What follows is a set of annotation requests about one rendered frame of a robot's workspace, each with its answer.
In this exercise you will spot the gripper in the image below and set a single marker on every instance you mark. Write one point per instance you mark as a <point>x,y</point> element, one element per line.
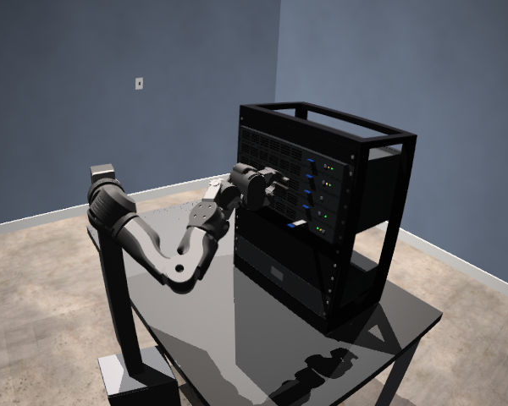
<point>252,185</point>

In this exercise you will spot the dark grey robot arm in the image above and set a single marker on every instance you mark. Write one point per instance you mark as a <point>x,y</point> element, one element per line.
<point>113,209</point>

